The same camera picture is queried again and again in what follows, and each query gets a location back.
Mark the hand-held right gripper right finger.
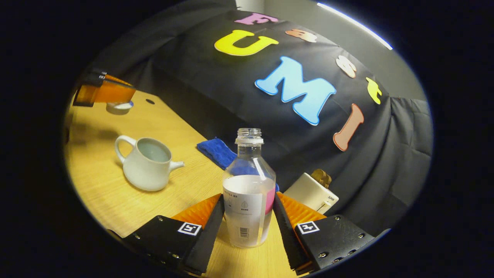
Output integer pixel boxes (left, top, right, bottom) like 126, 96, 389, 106
272, 191, 377, 275

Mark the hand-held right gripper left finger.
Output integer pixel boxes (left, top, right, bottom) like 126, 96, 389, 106
122, 193, 225, 276

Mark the clear plastic water bottle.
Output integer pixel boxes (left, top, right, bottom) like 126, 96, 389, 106
222, 128, 277, 248

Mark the white ceramic teacup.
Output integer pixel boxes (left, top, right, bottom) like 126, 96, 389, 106
115, 135, 185, 192

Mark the white toaster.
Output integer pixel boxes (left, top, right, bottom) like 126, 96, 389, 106
283, 173, 340, 215

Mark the blue towel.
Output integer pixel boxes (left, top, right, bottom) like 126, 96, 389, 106
196, 138, 280, 192

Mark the black backdrop cloth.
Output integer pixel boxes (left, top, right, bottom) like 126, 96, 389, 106
83, 0, 435, 236

